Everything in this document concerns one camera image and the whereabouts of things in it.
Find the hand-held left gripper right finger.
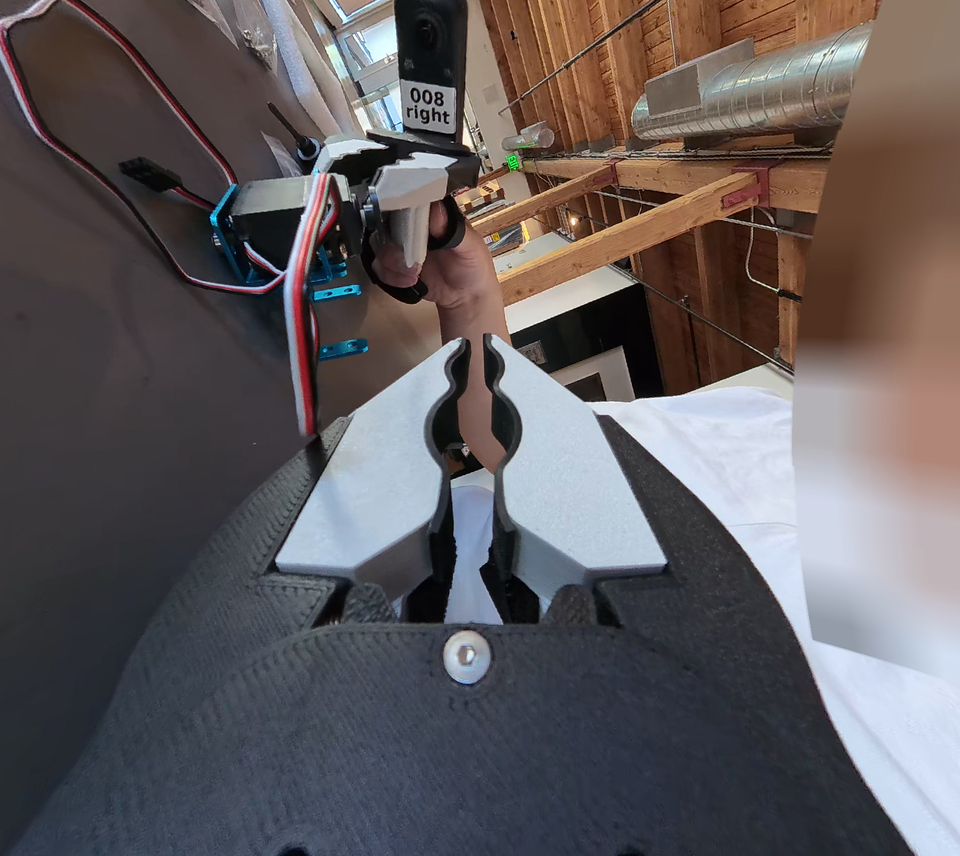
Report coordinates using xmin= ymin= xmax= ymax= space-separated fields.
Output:
xmin=480 ymin=333 xmax=669 ymax=606

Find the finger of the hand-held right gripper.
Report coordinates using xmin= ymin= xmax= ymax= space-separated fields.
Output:
xmin=371 ymin=153 xmax=472 ymax=212
xmin=311 ymin=135 xmax=399 ymax=178

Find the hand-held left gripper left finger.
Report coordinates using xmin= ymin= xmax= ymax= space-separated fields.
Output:
xmin=275 ymin=337 xmax=472 ymax=606

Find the black servo with blue bracket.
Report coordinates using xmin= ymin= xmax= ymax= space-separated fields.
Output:
xmin=210 ymin=172 xmax=370 ymax=360

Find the person's right forearm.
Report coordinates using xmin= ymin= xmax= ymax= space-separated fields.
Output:
xmin=435 ymin=297 xmax=515 ymax=475

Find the person's right hand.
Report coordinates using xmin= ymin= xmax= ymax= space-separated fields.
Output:
xmin=371 ymin=207 xmax=502 ymax=311

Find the black screwdriver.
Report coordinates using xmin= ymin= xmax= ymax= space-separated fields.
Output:
xmin=266 ymin=101 xmax=325 ymax=169

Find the clear screw bag white label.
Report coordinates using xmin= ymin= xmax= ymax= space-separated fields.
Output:
xmin=261 ymin=130 xmax=303 ymax=176

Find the person's white shirt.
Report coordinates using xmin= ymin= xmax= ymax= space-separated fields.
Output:
xmin=446 ymin=387 xmax=960 ymax=856

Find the wooden beam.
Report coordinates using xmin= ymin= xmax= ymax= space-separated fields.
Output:
xmin=496 ymin=171 xmax=760 ymax=307

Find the white foam frame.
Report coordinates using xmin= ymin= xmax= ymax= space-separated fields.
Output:
xmin=253 ymin=0 xmax=354 ymax=139

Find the silver ventilation duct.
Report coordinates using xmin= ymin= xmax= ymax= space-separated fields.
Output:
xmin=630 ymin=20 xmax=875 ymax=146

